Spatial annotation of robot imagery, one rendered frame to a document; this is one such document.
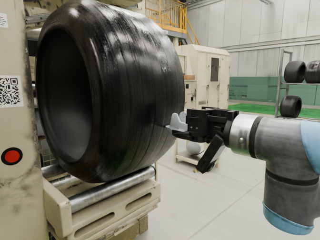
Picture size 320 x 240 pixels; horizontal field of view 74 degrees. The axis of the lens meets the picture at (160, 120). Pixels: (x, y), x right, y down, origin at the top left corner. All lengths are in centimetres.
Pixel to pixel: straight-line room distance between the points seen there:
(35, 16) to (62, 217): 79
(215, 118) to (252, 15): 1229
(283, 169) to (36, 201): 61
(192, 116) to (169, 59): 20
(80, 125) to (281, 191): 85
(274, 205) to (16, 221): 62
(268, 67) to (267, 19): 226
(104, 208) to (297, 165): 53
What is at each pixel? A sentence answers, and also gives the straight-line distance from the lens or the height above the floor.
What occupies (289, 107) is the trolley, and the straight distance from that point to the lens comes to 570.
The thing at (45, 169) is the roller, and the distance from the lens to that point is 93.
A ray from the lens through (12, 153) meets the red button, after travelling 65.
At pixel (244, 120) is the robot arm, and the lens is 47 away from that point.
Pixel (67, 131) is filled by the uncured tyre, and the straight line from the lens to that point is 103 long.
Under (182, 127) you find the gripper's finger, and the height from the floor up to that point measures 112.
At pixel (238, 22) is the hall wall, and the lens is 1301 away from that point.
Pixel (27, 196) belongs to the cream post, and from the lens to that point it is 70.
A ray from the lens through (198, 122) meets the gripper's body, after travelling 52.
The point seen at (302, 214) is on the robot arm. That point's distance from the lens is 50.
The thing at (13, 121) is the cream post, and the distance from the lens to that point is 64.
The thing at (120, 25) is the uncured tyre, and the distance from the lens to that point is 60.
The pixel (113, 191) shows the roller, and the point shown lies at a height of 90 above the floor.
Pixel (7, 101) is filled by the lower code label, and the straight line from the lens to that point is 63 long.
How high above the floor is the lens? 125
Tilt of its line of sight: 11 degrees down
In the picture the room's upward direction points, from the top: straight up
